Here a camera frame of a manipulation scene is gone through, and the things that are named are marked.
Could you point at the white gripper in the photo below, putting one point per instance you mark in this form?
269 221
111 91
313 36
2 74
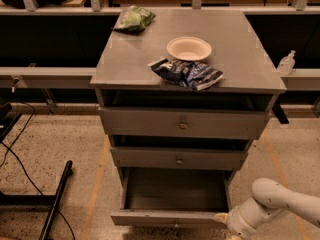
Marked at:
234 221

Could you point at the grey bottom drawer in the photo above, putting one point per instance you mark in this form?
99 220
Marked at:
176 198

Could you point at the grey drawer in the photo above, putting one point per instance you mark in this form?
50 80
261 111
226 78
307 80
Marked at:
176 198
247 125
176 158

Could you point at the grey middle drawer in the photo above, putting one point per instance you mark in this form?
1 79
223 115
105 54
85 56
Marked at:
176 158

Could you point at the grey wooden drawer cabinet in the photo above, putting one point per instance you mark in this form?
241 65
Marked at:
191 92

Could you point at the grey top drawer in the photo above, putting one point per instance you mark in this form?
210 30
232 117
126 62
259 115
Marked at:
247 125

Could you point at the blue chip bag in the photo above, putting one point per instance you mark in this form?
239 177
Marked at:
190 74

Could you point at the clear sanitizer bottle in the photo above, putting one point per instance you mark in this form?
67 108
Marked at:
287 63

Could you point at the white paper bowl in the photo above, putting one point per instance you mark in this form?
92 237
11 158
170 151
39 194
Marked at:
189 49

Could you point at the green chip bag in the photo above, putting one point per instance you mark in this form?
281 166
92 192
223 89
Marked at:
135 19

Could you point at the black stand leg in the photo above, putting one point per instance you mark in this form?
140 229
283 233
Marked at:
34 202

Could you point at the grey metal shelf rail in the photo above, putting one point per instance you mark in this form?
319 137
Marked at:
46 77

